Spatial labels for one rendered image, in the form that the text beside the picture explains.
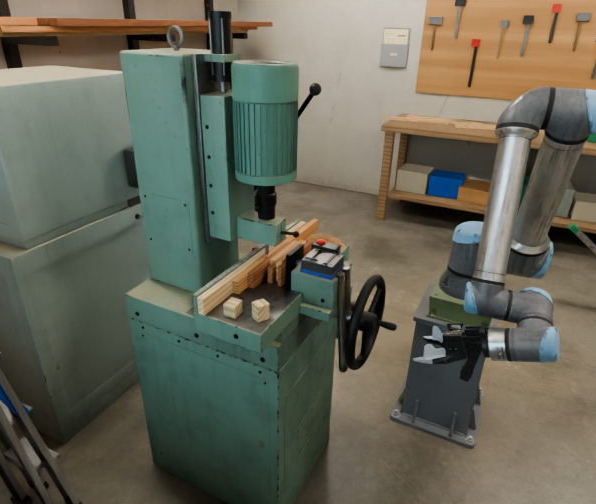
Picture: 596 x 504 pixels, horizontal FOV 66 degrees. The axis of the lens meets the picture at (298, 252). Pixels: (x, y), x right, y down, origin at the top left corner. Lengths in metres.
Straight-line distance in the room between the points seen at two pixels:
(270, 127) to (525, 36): 3.39
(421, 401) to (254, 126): 1.44
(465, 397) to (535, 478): 0.39
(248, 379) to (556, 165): 1.11
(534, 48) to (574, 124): 2.95
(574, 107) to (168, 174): 1.14
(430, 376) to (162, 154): 1.39
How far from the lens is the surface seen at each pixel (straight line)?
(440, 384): 2.11
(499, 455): 2.26
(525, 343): 1.36
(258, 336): 1.18
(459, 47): 4.49
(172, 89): 1.34
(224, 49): 1.34
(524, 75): 4.45
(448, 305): 1.90
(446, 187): 4.24
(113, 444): 2.23
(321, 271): 1.29
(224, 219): 1.39
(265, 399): 1.44
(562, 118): 1.50
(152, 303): 1.53
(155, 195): 1.48
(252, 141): 1.25
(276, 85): 1.21
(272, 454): 1.60
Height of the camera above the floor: 1.60
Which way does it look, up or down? 26 degrees down
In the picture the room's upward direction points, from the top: 1 degrees clockwise
